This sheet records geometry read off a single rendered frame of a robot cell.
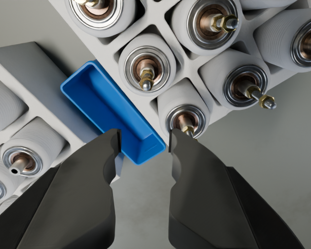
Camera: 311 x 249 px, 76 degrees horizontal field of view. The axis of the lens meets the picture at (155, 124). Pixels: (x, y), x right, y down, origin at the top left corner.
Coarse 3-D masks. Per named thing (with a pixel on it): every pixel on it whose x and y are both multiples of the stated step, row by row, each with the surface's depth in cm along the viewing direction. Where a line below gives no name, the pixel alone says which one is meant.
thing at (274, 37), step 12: (288, 12) 34; (300, 12) 31; (264, 24) 38; (276, 24) 34; (288, 24) 31; (300, 24) 30; (264, 36) 36; (276, 36) 33; (288, 36) 31; (264, 48) 37; (276, 48) 33; (288, 48) 31; (264, 60) 41; (276, 60) 35; (288, 60) 32; (300, 72) 34
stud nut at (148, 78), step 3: (141, 78) 26; (144, 78) 25; (147, 78) 25; (150, 78) 25; (141, 81) 25; (150, 81) 25; (153, 81) 26; (141, 84) 25; (153, 84) 25; (141, 87) 26
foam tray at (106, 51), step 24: (144, 0) 34; (168, 0) 34; (72, 24) 35; (144, 24) 36; (168, 24) 45; (96, 48) 37; (120, 48) 47; (240, 48) 41; (192, 72) 40; (288, 72) 40; (144, 96) 42; (216, 120) 45; (168, 144) 48
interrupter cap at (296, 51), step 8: (304, 24) 29; (296, 32) 30; (304, 32) 30; (296, 40) 30; (304, 40) 31; (296, 48) 31; (304, 48) 31; (296, 56) 32; (304, 56) 32; (296, 64) 32; (304, 64) 32
